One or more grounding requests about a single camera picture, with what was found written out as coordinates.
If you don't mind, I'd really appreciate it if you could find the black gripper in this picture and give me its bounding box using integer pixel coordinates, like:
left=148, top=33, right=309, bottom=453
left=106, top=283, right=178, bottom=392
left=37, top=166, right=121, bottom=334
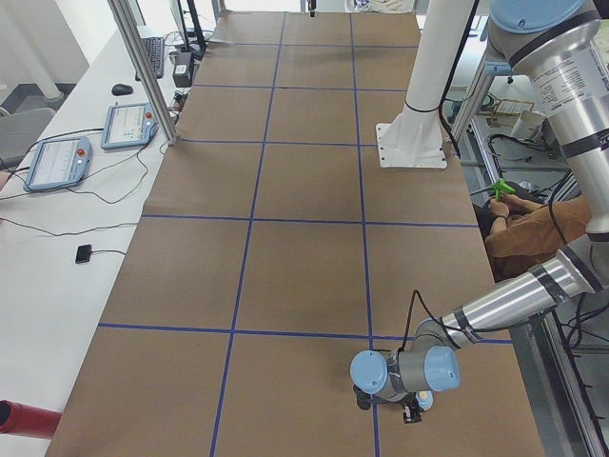
left=399, top=392, right=422, bottom=424

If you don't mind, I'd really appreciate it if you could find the blue service bell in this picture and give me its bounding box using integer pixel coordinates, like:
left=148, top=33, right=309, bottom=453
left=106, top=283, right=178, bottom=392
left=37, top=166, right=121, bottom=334
left=415, top=390, right=434, bottom=411

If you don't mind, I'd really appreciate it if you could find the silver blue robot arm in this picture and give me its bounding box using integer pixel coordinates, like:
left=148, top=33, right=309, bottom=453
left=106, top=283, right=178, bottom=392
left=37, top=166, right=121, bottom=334
left=350, top=1, right=608, bottom=424

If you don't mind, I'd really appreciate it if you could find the black power adapter box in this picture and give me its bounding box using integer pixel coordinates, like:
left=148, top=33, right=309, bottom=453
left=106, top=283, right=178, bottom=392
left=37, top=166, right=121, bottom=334
left=172, top=52, right=193, bottom=88

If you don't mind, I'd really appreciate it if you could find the black keyboard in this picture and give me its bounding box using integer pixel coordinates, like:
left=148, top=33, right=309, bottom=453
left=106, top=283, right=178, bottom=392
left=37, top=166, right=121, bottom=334
left=141, top=36, right=165, bottom=79

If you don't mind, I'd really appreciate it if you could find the person in brown shirt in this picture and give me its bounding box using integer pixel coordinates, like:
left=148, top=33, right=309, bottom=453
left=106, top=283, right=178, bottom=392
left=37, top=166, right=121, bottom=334
left=473, top=194, right=591, bottom=282

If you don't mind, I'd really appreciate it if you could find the brown paper table cover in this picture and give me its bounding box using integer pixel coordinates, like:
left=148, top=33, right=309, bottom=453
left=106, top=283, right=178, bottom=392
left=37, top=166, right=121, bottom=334
left=49, top=12, right=543, bottom=456

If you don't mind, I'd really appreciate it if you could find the black computer mouse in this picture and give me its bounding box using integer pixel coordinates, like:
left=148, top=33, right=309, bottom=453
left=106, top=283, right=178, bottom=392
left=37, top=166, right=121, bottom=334
left=111, top=84, right=133, bottom=96

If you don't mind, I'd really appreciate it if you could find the far blue teach pendant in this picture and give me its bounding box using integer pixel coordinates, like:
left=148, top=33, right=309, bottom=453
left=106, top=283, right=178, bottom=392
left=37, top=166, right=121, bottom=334
left=100, top=103, right=158, bottom=150

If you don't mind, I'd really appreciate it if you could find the blue teach pendant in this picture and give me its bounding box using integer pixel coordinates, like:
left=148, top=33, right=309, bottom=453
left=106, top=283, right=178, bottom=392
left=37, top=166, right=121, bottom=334
left=100, top=103, right=158, bottom=150
left=23, top=136, right=92, bottom=192

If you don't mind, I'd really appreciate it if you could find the green handheld tool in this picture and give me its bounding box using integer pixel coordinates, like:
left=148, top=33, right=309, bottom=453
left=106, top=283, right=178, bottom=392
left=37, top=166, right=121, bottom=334
left=490, top=178, right=516, bottom=202

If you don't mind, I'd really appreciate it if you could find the near blue teach pendant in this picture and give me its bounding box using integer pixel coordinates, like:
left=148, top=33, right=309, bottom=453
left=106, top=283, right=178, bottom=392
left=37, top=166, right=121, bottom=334
left=23, top=136, right=92, bottom=192

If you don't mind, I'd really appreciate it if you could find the small black square device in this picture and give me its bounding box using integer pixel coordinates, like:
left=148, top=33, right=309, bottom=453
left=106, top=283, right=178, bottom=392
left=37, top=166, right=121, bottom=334
left=75, top=244, right=92, bottom=265

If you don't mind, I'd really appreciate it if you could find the red cylinder bottle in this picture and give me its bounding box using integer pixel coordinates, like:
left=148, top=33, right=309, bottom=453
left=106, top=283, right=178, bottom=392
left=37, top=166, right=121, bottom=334
left=1, top=400, right=62, bottom=439

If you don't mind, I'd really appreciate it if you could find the white pedestal column base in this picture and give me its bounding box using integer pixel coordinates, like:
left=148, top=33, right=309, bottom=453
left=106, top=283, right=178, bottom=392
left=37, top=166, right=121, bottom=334
left=376, top=0, right=477, bottom=169

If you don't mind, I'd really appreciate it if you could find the aluminium frame post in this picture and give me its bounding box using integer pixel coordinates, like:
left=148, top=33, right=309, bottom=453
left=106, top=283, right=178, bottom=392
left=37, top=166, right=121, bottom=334
left=108, top=0, right=178, bottom=146

